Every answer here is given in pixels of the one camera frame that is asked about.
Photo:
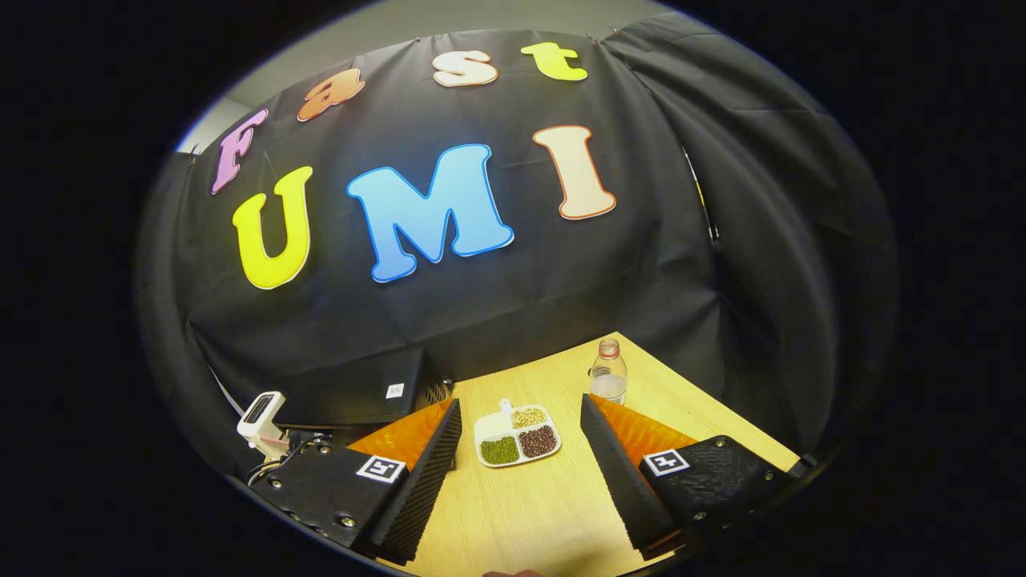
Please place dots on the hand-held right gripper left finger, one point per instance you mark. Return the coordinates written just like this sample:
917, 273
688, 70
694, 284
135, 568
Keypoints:
421, 489

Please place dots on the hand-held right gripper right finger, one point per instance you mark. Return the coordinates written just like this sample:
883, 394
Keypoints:
621, 481

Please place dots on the black electric oven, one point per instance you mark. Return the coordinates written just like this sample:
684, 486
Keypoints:
353, 393

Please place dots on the pile of green mung beans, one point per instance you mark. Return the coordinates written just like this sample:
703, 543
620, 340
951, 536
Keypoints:
499, 450

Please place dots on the pile of dark red beans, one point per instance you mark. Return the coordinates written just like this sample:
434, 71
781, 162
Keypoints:
538, 441

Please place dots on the white divided tray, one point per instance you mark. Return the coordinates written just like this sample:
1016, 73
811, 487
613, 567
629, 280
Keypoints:
490, 426

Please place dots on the clear water bottle red label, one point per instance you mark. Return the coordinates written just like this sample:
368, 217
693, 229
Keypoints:
608, 385

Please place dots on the pile of yellow soybeans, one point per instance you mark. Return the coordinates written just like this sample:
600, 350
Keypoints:
528, 417

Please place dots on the white toaster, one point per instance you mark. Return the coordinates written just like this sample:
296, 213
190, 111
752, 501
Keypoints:
258, 417

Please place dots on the black backdrop cloth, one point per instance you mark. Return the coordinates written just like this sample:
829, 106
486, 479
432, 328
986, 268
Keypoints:
561, 280

